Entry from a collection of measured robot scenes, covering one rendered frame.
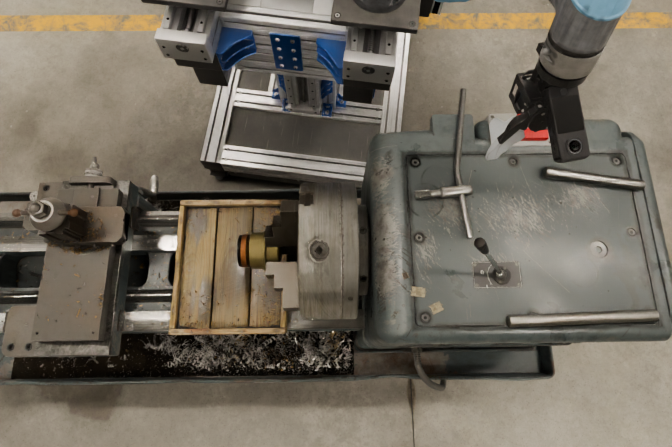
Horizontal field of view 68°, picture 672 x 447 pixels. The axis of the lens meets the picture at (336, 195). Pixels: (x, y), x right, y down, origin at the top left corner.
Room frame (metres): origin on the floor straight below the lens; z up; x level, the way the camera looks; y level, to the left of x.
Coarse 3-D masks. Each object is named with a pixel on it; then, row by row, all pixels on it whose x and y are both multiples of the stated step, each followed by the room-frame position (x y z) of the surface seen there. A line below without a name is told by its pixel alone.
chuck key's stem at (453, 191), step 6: (450, 186) 0.33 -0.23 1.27; (456, 186) 0.33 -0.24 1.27; (462, 186) 0.33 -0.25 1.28; (468, 186) 0.33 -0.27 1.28; (420, 192) 0.31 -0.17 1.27; (426, 192) 0.31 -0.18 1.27; (432, 192) 0.32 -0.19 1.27; (438, 192) 0.32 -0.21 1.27; (444, 192) 0.31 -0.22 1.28; (450, 192) 0.32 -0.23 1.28; (456, 192) 0.32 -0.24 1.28; (462, 192) 0.32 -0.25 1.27; (468, 192) 0.32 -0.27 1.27; (420, 198) 0.30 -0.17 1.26
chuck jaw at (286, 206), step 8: (288, 200) 0.32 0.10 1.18; (296, 200) 0.32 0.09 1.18; (304, 200) 0.31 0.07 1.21; (312, 200) 0.31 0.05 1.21; (280, 208) 0.29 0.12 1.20; (288, 208) 0.30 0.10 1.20; (296, 208) 0.30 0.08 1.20; (280, 216) 0.28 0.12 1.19; (288, 216) 0.28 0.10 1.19; (296, 216) 0.28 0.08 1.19; (280, 224) 0.27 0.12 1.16; (288, 224) 0.27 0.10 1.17; (296, 224) 0.27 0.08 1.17; (272, 232) 0.26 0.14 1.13; (280, 232) 0.25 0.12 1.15; (288, 232) 0.25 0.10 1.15; (296, 232) 0.25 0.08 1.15; (272, 240) 0.24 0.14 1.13; (280, 240) 0.24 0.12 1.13; (288, 240) 0.24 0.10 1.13; (296, 240) 0.24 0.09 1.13
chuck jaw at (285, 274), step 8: (272, 264) 0.19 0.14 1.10; (280, 264) 0.19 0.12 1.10; (288, 264) 0.19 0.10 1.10; (296, 264) 0.19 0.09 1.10; (272, 272) 0.17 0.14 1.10; (280, 272) 0.17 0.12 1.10; (288, 272) 0.17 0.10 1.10; (296, 272) 0.17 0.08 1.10; (280, 280) 0.15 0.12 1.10; (288, 280) 0.16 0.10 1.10; (296, 280) 0.16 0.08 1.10; (280, 288) 0.14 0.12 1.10; (288, 288) 0.14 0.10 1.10; (296, 288) 0.14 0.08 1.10; (288, 296) 0.12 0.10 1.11; (296, 296) 0.12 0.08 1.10; (288, 304) 0.10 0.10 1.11; (296, 304) 0.10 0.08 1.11
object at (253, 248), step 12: (240, 240) 0.24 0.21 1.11; (252, 240) 0.24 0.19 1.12; (264, 240) 0.24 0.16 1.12; (240, 252) 0.21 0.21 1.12; (252, 252) 0.21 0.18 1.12; (264, 252) 0.21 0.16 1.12; (276, 252) 0.22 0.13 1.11; (240, 264) 0.19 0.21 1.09; (252, 264) 0.19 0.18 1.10; (264, 264) 0.19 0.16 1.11
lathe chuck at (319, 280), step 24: (312, 192) 0.33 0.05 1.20; (336, 192) 0.33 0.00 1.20; (312, 216) 0.27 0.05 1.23; (336, 216) 0.27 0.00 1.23; (312, 240) 0.22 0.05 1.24; (336, 240) 0.22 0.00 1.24; (312, 264) 0.17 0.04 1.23; (336, 264) 0.17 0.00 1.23; (312, 288) 0.13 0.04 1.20; (336, 288) 0.13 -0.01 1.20; (312, 312) 0.08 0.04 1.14; (336, 312) 0.09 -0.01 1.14
